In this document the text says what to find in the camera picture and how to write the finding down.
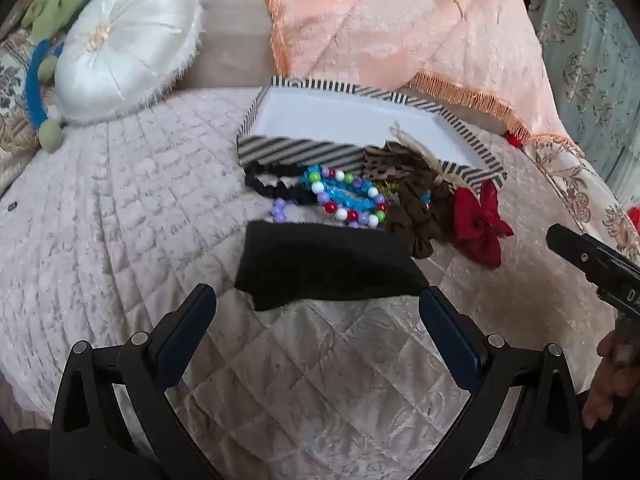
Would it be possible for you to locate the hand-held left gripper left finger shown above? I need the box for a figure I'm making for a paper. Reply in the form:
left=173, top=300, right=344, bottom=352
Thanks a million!
left=49, top=282, right=221, bottom=480

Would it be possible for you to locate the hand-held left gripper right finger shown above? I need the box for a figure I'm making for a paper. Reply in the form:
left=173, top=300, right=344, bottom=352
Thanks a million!
left=419, top=285, right=585, bottom=480

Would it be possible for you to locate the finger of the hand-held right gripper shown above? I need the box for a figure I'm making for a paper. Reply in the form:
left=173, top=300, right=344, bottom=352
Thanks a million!
left=546, top=223, right=640, bottom=283

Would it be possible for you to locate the red hair bow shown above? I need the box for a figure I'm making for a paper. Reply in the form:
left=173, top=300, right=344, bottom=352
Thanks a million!
left=452, top=180, right=515, bottom=267

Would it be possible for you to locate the brown scrunchie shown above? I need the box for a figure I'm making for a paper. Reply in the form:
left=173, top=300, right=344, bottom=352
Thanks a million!
left=382, top=172, right=458, bottom=260

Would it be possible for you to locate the black cloth headband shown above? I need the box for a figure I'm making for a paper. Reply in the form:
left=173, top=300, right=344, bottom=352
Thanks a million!
left=234, top=220, right=432, bottom=312

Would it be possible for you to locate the purple bead bracelet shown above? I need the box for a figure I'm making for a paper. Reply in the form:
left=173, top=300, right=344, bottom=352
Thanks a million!
left=270, top=169, right=351, bottom=225

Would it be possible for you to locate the multicolour bead bracelet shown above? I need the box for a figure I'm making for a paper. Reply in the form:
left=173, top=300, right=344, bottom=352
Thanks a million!
left=309, top=167, right=388, bottom=228

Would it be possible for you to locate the black scrunchie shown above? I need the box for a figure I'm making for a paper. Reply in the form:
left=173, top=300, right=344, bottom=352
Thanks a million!
left=244, top=162, right=321, bottom=206

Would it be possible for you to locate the leopard print hair bow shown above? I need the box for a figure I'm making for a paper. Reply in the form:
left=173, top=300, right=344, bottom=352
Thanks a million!
left=362, top=121, right=458, bottom=191

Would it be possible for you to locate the striped cardboard box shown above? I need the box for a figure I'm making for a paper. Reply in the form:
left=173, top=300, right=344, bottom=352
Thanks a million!
left=236, top=76, right=508, bottom=188

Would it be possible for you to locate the person's right hand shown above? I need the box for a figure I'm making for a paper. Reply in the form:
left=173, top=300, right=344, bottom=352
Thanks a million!
left=582, top=330, right=640, bottom=431

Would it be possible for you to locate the beige floral bedspread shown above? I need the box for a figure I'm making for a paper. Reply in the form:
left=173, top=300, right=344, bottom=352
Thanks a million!
left=520, top=135, right=640, bottom=261

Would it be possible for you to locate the pink quilted bedspread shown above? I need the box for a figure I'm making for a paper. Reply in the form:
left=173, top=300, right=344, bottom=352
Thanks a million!
left=0, top=87, right=626, bottom=480

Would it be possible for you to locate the dark clothing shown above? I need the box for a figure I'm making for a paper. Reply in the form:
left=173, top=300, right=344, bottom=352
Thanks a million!
left=575, top=390, right=640, bottom=480

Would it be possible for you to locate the light blue floral curtain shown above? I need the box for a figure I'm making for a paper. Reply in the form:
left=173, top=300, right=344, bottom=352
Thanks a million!
left=527, top=0, right=640, bottom=196

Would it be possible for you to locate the white round satin pillow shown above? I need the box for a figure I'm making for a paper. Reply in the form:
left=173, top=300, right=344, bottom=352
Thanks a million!
left=52, top=0, right=206, bottom=126

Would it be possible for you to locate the floral patterned cushion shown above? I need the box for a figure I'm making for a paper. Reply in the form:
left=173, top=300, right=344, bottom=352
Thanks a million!
left=0, top=30, right=56, bottom=196

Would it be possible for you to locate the peach fringed blanket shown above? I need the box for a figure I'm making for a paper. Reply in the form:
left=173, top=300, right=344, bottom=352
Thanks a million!
left=264, top=0, right=586, bottom=156

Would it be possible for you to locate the green and blue plush toy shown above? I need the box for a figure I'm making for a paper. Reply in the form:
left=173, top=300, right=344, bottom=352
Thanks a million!
left=20, top=0, right=98, bottom=153

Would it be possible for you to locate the blue bead bracelet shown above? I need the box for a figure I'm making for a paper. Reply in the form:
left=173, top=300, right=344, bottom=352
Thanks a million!
left=300, top=162, right=381, bottom=213

